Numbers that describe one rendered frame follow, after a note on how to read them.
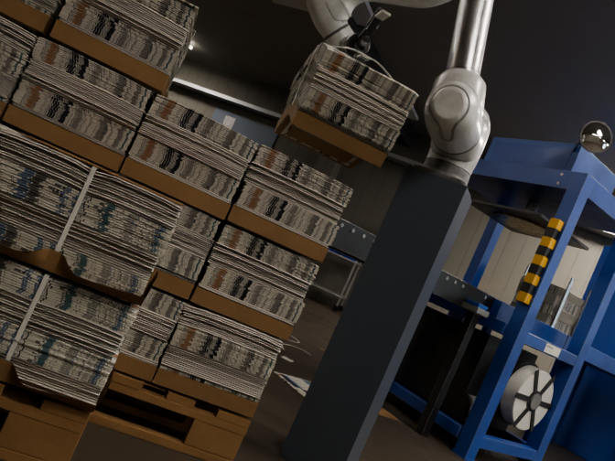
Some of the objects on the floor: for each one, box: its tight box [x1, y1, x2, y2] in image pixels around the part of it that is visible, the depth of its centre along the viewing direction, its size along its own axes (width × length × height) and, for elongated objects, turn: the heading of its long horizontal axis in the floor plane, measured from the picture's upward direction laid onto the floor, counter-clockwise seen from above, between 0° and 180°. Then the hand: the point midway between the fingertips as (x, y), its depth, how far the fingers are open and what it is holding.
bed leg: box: [414, 310, 480, 437], centre depth 291 cm, size 6×6×68 cm
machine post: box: [448, 218, 504, 321], centre depth 390 cm, size 9×9×155 cm
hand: (375, 34), depth 170 cm, fingers open, 14 cm apart
